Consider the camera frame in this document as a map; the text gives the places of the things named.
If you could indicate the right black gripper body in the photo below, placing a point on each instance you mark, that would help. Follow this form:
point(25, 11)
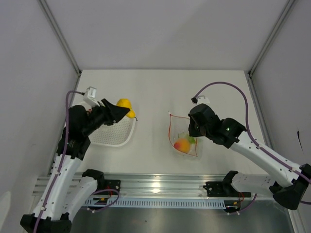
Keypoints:
point(204, 132)

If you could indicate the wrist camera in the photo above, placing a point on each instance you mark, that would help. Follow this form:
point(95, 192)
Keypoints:
point(89, 97)
point(200, 100)

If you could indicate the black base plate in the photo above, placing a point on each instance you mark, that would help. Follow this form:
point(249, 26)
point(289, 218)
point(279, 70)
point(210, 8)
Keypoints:
point(220, 189)
point(109, 184)

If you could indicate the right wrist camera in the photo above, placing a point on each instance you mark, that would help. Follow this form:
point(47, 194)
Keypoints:
point(200, 100)

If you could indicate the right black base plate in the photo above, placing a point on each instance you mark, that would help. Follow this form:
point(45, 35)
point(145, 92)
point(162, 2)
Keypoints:
point(220, 189)

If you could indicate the white perforated plastic basket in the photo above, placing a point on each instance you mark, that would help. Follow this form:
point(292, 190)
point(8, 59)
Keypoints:
point(115, 135)

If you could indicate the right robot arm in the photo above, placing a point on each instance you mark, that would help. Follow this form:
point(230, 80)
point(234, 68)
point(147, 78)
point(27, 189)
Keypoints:
point(286, 182)

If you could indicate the orange fruit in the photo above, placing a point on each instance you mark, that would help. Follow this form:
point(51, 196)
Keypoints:
point(182, 145)

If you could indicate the clear zip top bag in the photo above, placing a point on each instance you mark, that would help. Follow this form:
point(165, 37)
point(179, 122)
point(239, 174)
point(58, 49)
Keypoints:
point(180, 124)

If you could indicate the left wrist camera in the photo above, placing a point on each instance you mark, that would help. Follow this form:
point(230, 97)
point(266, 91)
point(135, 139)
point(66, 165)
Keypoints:
point(89, 97)

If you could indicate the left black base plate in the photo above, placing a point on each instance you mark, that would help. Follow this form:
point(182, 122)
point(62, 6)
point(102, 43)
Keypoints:
point(109, 184)

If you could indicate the aluminium mounting rail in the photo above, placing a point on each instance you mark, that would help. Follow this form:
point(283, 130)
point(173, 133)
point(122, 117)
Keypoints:
point(161, 186)

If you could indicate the white slotted cable duct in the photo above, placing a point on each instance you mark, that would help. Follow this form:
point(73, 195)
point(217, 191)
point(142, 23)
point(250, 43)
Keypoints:
point(200, 203)

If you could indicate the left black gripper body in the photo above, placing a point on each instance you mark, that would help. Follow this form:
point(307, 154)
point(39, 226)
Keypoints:
point(99, 117)

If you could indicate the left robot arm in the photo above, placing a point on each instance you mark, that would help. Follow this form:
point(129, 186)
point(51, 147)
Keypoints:
point(58, 207)

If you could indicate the yellow pear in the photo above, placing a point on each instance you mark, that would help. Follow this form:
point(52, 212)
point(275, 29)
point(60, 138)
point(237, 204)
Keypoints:
point(125, 103)

